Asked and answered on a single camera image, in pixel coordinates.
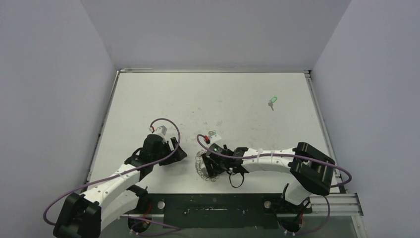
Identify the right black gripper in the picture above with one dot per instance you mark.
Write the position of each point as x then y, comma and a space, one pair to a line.
211, 163

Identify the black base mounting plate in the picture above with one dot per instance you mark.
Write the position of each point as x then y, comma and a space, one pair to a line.
235, 210

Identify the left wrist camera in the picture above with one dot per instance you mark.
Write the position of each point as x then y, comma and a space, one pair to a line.
161, 131

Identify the aluminium frame rail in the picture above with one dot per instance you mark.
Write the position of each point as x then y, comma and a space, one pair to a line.
340, 204

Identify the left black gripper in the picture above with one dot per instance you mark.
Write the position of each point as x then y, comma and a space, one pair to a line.
178, 155

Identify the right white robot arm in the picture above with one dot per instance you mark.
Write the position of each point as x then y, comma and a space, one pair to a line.
313, 170

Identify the large keyring with small rings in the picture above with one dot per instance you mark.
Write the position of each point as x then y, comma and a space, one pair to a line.
200, 168

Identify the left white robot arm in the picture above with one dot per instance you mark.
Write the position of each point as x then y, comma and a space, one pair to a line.
85, 215

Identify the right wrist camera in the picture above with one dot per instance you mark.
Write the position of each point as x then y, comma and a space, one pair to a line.
213, 138

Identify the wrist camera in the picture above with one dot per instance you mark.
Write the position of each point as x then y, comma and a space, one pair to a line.
161, 131
213, 138

